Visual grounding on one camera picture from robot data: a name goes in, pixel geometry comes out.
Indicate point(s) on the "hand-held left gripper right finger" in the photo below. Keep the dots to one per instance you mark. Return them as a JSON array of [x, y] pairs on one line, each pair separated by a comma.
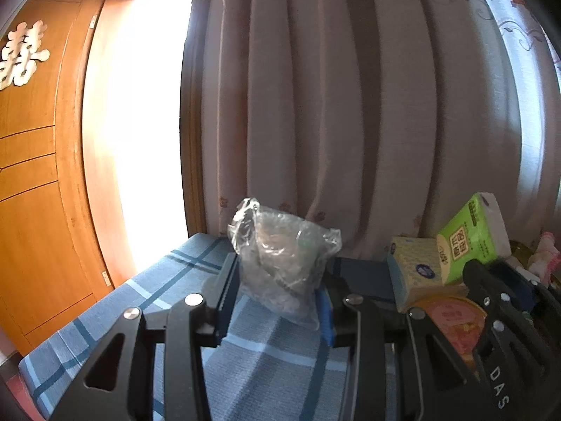
[[326, 320]]

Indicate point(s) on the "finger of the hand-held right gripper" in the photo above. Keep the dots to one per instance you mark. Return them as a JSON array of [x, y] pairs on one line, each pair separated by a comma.
[[526, 289], [486, 289]]

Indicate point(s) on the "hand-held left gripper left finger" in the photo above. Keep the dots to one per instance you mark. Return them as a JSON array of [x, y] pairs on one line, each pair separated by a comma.
[[225, 298]]

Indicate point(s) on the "green tissue pack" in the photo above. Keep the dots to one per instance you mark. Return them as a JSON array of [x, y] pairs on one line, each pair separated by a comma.
[[469, 241]]

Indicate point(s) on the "clear plastic bag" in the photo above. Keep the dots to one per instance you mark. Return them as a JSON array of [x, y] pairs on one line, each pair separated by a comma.
[[280, 263]]

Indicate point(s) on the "round gold tin pink lid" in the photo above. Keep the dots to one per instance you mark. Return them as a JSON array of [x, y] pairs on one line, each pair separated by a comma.
[[451, 320]]

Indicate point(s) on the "blue plaid cloth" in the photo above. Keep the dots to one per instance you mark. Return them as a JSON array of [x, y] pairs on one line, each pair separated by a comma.
[[271, 359]]

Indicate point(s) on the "pale yellow tissue box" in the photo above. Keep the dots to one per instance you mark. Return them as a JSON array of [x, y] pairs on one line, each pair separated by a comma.
[[412, 272]]

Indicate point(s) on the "wooden door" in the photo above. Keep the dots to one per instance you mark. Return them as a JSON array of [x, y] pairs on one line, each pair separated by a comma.
[[35, 206]]

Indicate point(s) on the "beige floral curtain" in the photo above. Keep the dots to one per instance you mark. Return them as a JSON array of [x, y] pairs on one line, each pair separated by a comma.
[[350, 96]]

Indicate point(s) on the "white door ornament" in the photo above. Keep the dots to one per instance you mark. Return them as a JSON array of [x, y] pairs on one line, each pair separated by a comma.
[[22, 55]]

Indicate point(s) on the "dark brown frame post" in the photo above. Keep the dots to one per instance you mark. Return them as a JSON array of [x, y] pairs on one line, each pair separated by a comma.
[[193, 140]]

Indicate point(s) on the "wooden door frame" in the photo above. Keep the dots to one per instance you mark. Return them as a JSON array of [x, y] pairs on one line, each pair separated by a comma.
[[72, 162]]

